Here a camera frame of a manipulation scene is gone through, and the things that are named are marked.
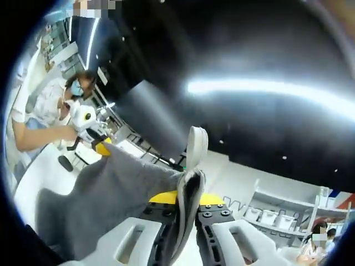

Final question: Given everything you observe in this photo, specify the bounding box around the grey towel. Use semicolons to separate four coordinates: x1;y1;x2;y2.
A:
34;126;209;266

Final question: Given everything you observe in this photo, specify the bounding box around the person's left hand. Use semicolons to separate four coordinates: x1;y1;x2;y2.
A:
57;126;80;146

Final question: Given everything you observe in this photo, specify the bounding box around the white laptop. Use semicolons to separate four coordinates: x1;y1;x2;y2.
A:
74;138;152;168

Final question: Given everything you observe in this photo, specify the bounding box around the black oval object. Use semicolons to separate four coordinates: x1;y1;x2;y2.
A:
57;155;74;173

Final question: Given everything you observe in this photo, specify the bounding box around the person's white shirt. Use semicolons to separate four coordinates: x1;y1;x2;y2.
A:
4;38;45;183

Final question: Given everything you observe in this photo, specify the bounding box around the set of white storage bins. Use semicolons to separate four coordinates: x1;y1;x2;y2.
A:
245;187;338;232

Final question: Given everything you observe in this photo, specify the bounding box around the short ceiling light strip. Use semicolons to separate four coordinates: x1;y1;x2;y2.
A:
85;16;101;70

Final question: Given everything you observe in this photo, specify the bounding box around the grey metal shelf rack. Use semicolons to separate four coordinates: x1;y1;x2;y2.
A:
251;177;353;244

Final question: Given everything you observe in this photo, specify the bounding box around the long ceiling light strip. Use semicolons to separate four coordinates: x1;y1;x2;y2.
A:
187;79;355;111

